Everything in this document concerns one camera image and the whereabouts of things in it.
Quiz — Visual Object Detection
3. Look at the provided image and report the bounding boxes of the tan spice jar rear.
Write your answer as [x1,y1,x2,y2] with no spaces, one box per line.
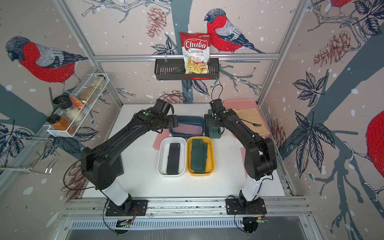
[80,75,106,104]

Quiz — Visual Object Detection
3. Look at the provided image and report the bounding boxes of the orange spice jar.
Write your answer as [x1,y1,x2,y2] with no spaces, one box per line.
[47,114,77,135]

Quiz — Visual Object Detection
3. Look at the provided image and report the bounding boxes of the white storage box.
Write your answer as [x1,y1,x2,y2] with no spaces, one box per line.
[157,137,187,178]

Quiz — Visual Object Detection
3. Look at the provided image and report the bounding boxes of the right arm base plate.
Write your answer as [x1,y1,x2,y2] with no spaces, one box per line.
[225,196,267,216]

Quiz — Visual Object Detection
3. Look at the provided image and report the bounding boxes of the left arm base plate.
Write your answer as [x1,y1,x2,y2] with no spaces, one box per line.
[105,200,149,217]

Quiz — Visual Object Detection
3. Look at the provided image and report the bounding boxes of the black wall basket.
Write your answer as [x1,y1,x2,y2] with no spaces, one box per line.
[154,57,220,81]

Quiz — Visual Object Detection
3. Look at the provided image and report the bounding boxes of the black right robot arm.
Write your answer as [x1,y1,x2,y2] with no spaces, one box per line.
[210,99,277,207]

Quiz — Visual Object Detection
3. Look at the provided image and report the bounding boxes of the dark teal storage box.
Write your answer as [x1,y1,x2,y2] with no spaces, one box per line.
[170,116,205,139]

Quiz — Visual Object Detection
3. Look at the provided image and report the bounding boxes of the green pencil case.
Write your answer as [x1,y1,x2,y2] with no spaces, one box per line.
[209,126,222,139]
[194,142,208,174]
[191,139,203,170]

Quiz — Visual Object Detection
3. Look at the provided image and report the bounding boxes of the black pencil case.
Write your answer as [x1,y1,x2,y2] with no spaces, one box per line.
[204,114,210,137]
[166,143,181,175]

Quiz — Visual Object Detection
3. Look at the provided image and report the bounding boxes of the pink tray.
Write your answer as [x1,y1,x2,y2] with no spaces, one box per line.
[223,99,264,119]

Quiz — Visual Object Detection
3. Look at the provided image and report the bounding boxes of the metal wire hanger rack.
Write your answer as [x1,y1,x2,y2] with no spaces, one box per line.
[1,135,61,175]

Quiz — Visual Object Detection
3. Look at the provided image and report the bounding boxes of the red cassava chips bag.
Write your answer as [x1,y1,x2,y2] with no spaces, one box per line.
[180,32,211,74]

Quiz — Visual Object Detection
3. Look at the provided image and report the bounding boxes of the yellow storage box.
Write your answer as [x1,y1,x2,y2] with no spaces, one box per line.
[186,136,215,177]

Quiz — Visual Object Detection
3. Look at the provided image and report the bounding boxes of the white wire spice rack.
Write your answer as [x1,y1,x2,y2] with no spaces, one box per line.
[48,73,110,138]

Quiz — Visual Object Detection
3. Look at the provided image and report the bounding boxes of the tan cloth mat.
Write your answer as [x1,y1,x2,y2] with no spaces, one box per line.
[234,109,270,138]

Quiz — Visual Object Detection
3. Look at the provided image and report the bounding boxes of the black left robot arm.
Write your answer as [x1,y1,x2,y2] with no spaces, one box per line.
[80,99,178,215]

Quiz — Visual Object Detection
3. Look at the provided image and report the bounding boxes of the aluminium front rail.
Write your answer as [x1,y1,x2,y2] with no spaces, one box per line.
[59,196,313,220]

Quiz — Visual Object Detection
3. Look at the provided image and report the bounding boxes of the black lid spice grinder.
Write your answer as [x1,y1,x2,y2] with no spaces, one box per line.
[53,95,84,123]

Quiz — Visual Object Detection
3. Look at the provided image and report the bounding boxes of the black fork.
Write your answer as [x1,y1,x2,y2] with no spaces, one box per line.
[241,119,262,127]

